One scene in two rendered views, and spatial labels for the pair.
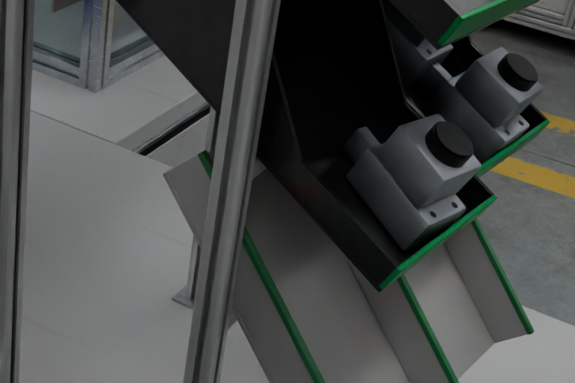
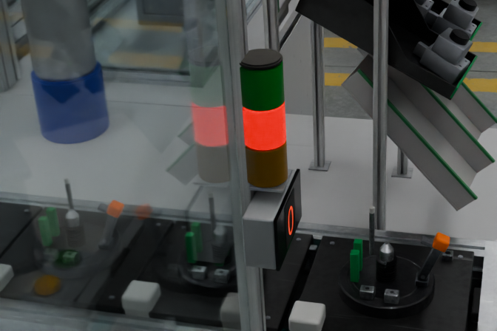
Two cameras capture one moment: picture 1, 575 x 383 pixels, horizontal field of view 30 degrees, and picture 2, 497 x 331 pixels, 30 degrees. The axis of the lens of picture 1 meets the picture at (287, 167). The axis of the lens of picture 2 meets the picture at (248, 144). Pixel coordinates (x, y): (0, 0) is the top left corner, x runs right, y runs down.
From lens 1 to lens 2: 0.83 m
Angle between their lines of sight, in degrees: 4
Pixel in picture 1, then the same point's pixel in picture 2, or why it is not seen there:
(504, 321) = (484, 120)
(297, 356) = (418, 140)
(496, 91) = (461, 14)
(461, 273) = (458, 105)
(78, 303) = not seen: hidden behind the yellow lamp
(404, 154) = (444, 45)
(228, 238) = (384, 97)
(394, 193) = (442, 62)
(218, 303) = (384, 126)
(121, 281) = not seen: hidden behind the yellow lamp
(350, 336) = (428, 135)
